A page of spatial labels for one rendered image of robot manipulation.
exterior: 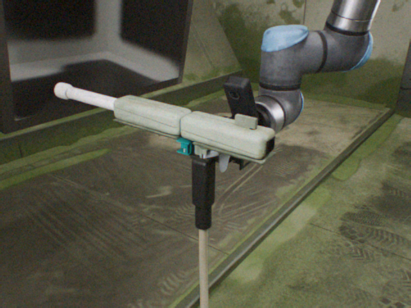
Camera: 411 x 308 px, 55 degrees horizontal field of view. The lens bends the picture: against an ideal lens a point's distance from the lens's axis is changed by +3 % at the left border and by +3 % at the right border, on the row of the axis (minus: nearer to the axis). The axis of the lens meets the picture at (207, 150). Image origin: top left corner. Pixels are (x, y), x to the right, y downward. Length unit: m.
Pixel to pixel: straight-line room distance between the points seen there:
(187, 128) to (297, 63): 0.32
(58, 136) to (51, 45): 0.67
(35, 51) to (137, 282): 0.75
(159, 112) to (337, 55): 0.42
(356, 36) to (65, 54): 0.91
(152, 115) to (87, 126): 1.37
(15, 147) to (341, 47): 1.39
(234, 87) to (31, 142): 1.32
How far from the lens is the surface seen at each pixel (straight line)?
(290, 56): 0.82
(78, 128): 1.98
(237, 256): 1.14
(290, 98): 0.85
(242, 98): 0.69
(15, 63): 1.31
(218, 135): 0.58
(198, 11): 2.99
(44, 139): 1.90
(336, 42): 0.88
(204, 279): 0.77
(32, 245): 1.29
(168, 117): 0.63
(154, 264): 1.12
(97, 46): 1.48
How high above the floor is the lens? 0.75
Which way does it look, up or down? 23 degrees down
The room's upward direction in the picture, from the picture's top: straight up
